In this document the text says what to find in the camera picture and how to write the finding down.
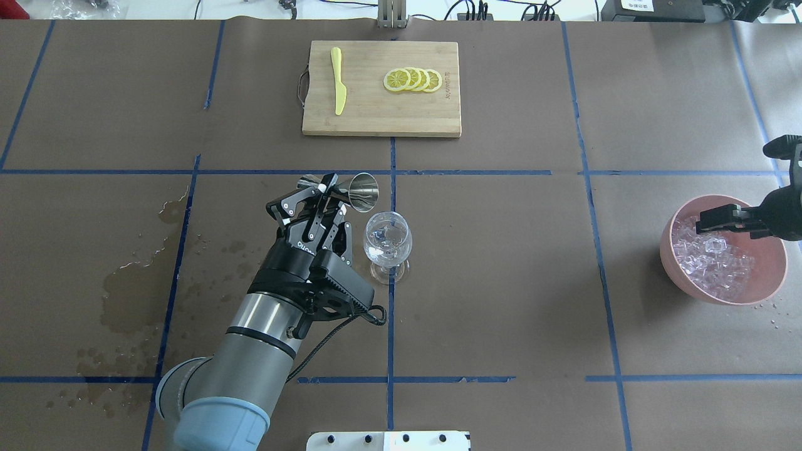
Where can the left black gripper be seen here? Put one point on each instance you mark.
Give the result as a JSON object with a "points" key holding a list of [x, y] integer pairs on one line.
{"points": [[283, 259]]}

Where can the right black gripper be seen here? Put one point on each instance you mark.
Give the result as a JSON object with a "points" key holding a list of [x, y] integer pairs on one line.
{"points": [[783, 213]]}

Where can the steel jigger cup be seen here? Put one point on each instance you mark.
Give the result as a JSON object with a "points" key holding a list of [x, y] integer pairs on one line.
{"points": [[360, 192]]}

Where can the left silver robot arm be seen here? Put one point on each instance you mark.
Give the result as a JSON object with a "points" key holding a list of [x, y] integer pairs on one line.
{"points": [[226, 401]]}

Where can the ice cubes pile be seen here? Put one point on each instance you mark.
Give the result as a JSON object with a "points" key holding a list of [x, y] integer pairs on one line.
{"points": [[711, 261]]}

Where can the clear wine glass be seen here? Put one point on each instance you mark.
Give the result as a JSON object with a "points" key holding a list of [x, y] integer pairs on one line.
{"points": [[388, 243]]}

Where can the pink bowl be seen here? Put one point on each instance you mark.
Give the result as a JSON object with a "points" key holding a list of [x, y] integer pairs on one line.
{"points": [[770, 257]]}

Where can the bamboo cutting board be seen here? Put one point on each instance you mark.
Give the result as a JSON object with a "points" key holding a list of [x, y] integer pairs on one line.
{"points": [[371, 110]]}

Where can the yellow plastic knife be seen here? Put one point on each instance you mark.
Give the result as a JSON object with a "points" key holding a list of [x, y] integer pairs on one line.
{"points": [[336, 58]]}

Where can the lemon slices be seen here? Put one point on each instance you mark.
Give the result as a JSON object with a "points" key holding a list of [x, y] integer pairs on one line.
{"points": [[416, 80]]}

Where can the black box device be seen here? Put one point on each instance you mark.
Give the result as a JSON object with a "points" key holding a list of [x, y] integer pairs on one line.
{"points": [[653, 11]]}

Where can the clear plastic bag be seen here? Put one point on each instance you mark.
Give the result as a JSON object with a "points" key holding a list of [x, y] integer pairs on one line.
{"points": [[87, 10]]}

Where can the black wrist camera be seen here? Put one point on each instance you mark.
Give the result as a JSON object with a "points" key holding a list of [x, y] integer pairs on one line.
{"points": [[339, 292]]}

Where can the aluminium frame post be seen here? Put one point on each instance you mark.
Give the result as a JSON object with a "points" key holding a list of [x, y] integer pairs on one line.
{"points": [[392, 14]]}

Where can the white pedestal column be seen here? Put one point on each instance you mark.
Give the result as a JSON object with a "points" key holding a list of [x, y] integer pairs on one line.
{"points": [[391, 440]]}

